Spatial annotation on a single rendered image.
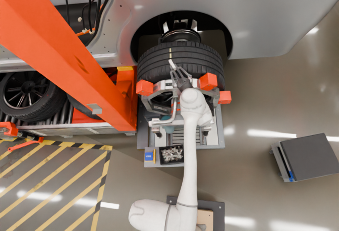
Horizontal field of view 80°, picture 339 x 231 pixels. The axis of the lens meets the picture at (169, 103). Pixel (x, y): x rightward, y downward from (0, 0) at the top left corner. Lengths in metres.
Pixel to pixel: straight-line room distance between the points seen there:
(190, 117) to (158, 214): 0.47
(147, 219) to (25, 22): 0.89
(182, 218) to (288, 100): 1.97
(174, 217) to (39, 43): 0.88
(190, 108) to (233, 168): 1.48
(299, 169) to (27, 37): 2.04
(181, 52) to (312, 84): 1.90
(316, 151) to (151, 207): 1.58
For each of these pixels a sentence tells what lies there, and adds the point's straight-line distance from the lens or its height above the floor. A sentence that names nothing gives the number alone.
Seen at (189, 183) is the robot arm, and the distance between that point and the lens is 1.04.
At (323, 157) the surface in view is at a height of 0.34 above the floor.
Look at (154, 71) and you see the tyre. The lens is 1.29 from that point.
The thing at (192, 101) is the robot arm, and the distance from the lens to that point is 0.87.
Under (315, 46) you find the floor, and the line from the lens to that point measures 3.17.
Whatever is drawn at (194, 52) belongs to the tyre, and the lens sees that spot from 1.33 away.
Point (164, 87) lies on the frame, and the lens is 1.26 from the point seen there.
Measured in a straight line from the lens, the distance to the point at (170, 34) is 1.65.
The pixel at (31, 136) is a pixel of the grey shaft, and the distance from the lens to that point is 2.67.
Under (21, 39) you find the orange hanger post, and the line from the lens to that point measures 0.84.
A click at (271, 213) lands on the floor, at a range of 2.37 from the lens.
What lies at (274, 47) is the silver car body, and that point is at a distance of 1.81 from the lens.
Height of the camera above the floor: 2.24
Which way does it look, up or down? 68 degrees down
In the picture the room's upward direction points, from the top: 15 degrees counter-clockwise
